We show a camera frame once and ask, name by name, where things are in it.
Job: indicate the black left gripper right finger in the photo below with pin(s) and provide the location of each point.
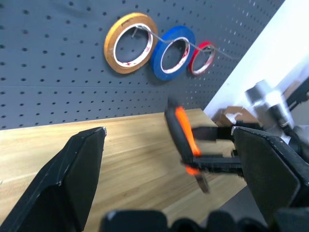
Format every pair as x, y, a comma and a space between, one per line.
265, 166

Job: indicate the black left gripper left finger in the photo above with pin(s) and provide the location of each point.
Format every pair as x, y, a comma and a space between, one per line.
60, 178

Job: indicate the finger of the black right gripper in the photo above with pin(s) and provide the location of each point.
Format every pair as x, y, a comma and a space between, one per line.
217, 164
212, 133

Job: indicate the red tape roll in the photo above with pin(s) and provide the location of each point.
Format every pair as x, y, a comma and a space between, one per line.
203, 45

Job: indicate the dark grey pegboard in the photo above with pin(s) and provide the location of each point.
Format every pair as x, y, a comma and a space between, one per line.
60, 84

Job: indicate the blue tape roll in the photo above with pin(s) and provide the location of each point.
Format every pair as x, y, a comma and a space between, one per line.
159, 48

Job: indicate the yellow tape roll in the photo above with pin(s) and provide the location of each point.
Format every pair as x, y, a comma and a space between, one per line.
113, 36

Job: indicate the brown cardboard box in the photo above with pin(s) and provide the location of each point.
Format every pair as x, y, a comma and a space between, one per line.
241, 116

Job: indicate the black background equipment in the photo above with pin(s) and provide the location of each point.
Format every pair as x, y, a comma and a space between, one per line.
299, 94

